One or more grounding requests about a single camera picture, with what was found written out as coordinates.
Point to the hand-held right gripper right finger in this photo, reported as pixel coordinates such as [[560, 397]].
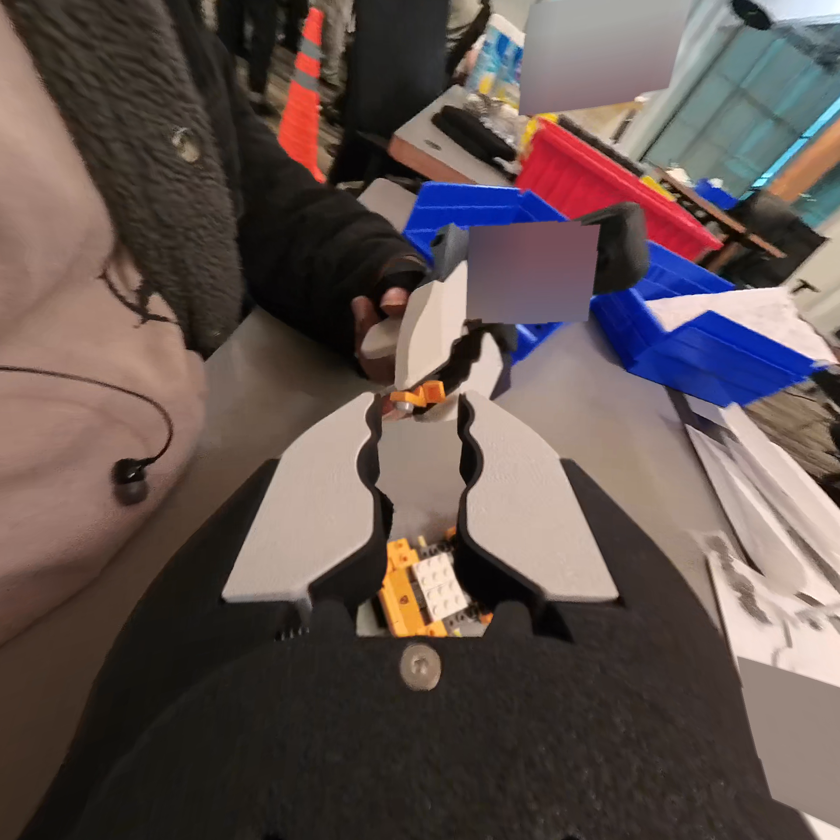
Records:
[[538, 518]]

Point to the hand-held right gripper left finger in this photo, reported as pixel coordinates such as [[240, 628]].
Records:
[[308, 512]]

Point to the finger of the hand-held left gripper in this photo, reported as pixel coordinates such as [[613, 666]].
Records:
[[491, 367], [420, 334]]

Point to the small orange lego piece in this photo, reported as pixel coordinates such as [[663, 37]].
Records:
[[430, 392]]

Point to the orange and grey lego car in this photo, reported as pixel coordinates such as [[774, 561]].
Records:
[[433, 584]]

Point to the person's left forearm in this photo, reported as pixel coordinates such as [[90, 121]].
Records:
[[315, 243]]

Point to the person's left hand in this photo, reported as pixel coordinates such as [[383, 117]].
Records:
[[367, 315]]

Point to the blue plastic bin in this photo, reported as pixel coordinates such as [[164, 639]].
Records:
[[676, 275], [722, 354], [472, 203]]

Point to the red plastic bin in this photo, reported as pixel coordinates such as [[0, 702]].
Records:
[[590, 177]]

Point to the brown wooden table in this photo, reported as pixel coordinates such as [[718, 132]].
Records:
[[728, 220]]

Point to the white paper sheet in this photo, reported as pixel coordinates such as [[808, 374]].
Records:
[[754, 315]]

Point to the black chair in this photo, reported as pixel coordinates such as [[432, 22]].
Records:
[[774, 243]]

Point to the black pouch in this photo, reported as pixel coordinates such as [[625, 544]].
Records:
[[472, 134]]

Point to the grey table with wooden edge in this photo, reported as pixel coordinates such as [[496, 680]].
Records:
[[420, 131]]

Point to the printed instruction booklet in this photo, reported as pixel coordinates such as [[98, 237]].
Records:
[[741, 590]]

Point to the white instruction sheet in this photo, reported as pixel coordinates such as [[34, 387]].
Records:
[[754, 479]]

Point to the blue and white package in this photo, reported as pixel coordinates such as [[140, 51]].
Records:
[[492, 59]]

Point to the orange traffic cone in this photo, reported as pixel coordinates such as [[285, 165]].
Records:
[[305, 98]]

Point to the pale pink shirt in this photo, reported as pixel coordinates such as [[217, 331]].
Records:
[[65, 394]]

